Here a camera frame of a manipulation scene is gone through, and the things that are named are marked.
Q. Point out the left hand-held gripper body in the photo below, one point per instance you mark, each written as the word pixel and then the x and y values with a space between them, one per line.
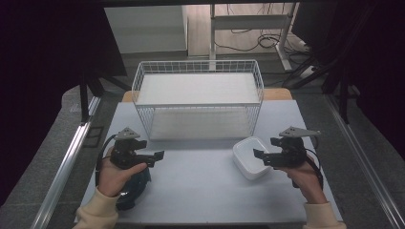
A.
pixel 125 152

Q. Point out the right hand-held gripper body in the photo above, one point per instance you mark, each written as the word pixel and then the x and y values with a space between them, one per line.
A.
pixel 291 154

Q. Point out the white rectangular container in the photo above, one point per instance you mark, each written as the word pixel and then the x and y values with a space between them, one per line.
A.
pixel 246 159

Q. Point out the round container with dark lid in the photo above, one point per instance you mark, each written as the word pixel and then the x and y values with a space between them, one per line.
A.
pixel 137 187

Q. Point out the person's left hand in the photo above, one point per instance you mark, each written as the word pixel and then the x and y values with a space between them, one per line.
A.
pixel 113 179

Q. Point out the person's right hand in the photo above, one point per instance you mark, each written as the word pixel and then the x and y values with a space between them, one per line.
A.
pixel 307 183

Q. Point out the black metal stand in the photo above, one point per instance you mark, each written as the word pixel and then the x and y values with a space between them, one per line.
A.
pixel 343 95
pixel 84 101

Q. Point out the white power strip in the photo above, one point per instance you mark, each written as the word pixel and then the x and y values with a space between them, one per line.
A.
pixel 308 71

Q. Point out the dark curtain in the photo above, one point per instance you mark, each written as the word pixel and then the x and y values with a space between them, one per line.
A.
pixel 382 63
pixel 38 79

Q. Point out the white cabinet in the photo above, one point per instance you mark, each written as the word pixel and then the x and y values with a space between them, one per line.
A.
pixel 146 30

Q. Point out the aluminium rail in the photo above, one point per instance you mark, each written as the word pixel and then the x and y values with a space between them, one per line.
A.
pixel 63 171
pixel 366 168

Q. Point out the white desk frame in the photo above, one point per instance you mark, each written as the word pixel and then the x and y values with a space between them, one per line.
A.
pixel 248 22

